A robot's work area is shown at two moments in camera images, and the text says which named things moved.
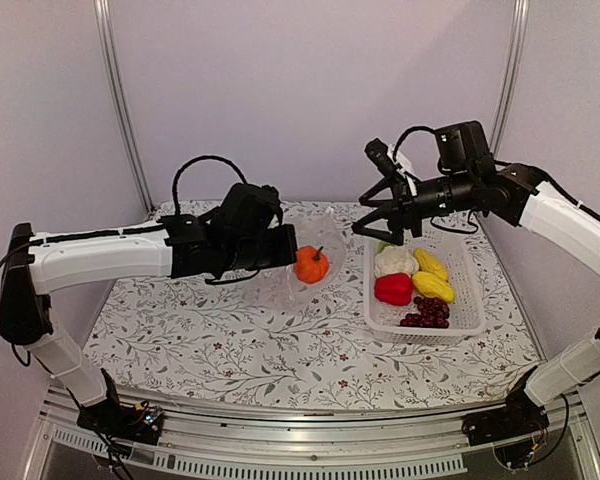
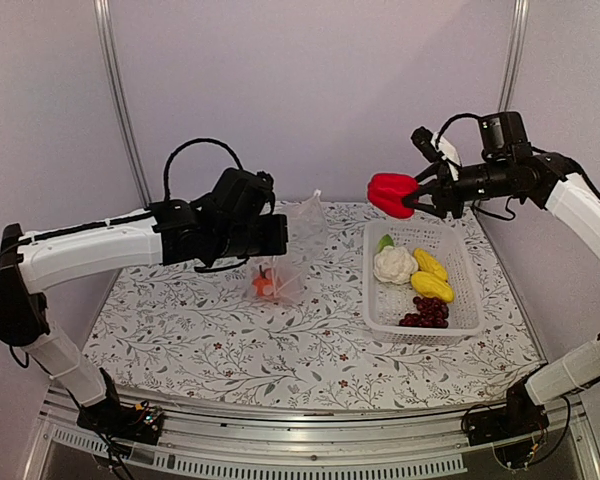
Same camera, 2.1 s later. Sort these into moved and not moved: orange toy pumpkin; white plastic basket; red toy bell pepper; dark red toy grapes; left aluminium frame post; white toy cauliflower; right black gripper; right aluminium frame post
Moved: red toy bell pepper; right black gripper; orange toy pumpkin
Not moved: white plastic basket; dark red toy grapes; white toy cauliflower; right aluminium frame post; left aluminium frame post
